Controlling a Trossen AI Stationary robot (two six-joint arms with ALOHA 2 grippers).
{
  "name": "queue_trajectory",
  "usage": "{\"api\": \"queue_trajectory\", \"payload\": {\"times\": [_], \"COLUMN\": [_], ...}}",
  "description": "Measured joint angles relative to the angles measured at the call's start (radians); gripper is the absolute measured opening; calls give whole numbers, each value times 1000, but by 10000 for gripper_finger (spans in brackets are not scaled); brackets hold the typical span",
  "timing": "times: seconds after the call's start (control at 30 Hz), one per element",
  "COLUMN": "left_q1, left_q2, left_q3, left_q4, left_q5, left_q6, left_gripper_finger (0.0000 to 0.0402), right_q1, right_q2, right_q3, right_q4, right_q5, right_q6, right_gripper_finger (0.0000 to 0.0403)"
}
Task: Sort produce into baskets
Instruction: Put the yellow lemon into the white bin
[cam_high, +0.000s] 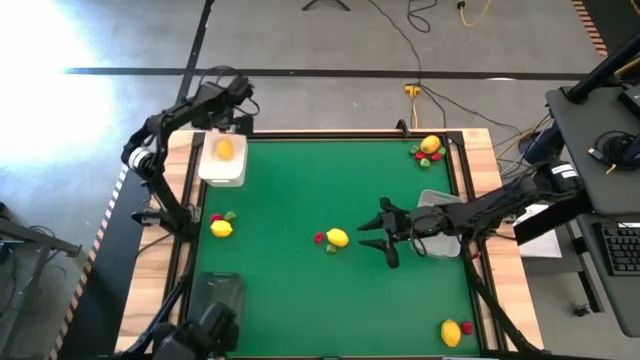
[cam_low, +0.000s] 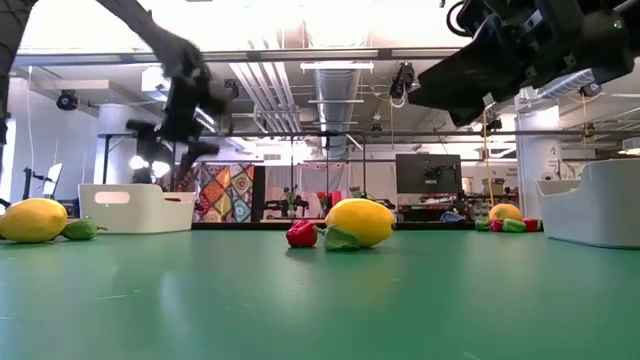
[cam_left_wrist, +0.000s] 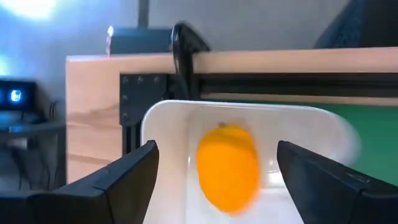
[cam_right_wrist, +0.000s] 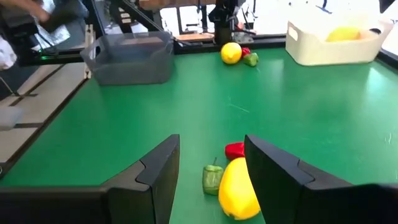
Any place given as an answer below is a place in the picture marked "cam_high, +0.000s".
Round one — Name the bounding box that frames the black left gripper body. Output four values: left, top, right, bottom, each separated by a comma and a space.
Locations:
214, 113, 255, 137

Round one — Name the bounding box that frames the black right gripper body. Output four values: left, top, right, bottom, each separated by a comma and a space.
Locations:
382, 209, 416, 244

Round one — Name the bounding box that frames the yellow lemon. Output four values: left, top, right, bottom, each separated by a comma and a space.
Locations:
210, 219, 234, 239
215, 138, 236, 162
440, 318, 463, 349
419, 134, 442, 155
326, 227, 350, 249

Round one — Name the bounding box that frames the white plastic basket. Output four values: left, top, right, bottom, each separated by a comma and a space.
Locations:
197, 130, 249, 189
410, 188, 465, 259

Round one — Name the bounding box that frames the green table mat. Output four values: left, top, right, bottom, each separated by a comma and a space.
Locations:
192, 138, 482, 358

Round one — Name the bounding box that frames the black tripod base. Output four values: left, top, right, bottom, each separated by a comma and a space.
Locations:
301, 0, 352, 13

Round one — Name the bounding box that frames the white paper sheet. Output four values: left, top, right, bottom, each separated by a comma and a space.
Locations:
512, 203, 565, 260

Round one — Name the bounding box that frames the dark blue chair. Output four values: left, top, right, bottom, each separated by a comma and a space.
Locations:
517, 122, 569, 169

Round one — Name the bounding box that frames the dark grey plastic bin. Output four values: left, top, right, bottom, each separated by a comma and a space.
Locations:
188, 272, 246, 324

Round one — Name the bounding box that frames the black striped-edge floor mat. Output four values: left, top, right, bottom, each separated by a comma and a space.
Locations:
571, 0, 640, 59
47, 167, 174, 360

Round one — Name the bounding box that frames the grey computer desk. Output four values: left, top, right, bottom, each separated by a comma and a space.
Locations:
544, 84, 640, 339

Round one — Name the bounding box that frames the black keyboard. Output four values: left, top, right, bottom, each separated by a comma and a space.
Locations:
592, 222, 640, 277

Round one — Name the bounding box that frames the dark grey cart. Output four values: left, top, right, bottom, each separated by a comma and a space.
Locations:
0, 199, 84, 360

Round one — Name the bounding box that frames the black monitor stand pole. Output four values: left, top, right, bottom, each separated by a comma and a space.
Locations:
567, 32, 640, 105

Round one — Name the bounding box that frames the black floor cable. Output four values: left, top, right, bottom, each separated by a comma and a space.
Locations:
420, 83, 524, 135
422, 87, 448, 129
367, 0, 424, 87
405, 0, 439, 34

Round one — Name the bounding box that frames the black aluminium table frame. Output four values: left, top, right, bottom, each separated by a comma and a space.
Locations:
127, 128, 551, 360

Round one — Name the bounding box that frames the yellow extension cable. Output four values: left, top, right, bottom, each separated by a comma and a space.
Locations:
456, 0, 494, 29

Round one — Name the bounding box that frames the black coiled cable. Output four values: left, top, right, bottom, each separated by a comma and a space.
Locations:
589, 130, 640, 174

